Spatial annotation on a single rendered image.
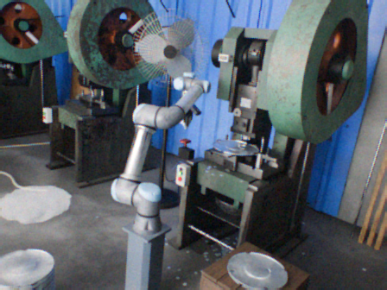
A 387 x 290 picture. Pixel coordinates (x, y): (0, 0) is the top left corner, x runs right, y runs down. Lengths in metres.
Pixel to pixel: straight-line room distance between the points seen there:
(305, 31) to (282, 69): 0.18
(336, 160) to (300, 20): 1.80
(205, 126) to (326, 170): 1.40
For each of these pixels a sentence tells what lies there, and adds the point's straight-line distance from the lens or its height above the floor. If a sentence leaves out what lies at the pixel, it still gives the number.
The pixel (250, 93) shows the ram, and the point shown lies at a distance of 2.21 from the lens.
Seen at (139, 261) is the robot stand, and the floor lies 0.30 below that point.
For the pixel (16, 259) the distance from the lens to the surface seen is 2.09.
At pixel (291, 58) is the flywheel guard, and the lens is 1.73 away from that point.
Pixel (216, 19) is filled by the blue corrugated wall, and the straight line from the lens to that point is 3.90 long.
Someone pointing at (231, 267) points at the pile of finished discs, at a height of 0.36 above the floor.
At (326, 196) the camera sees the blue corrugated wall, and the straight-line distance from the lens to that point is 3.46.
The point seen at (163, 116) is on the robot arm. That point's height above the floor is 1.02.
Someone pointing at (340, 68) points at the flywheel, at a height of 1.34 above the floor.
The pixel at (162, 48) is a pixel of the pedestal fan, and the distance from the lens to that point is 2.82.
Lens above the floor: 1.43
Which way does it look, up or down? 18 degrees down
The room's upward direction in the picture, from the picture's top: 6 degrees clockwise
